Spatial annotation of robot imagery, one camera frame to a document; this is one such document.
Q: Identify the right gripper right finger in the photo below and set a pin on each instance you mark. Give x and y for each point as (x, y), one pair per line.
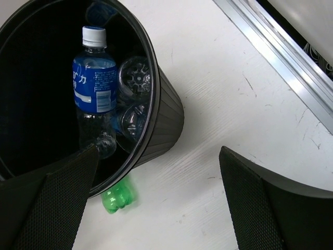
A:
(270, 211)

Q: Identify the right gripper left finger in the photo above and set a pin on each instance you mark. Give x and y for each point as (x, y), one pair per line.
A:
(42, 209)

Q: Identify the small blue label bottle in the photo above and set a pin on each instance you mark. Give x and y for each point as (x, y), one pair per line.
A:
(128, 123)

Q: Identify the blue label clear bottle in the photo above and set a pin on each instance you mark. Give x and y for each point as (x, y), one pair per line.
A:
(95, 82)

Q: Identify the clear plastic bottle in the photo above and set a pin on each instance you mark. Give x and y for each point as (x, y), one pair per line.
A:
(134, 78)

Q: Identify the black plastic waste bin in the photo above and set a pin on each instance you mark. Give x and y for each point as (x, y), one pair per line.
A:
(38, 114)

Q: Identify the green plastic bottle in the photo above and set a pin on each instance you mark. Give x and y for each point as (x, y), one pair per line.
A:
(120, 195)

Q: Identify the aluminium frame rail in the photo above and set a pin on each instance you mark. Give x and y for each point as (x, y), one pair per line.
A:
(304, 77)

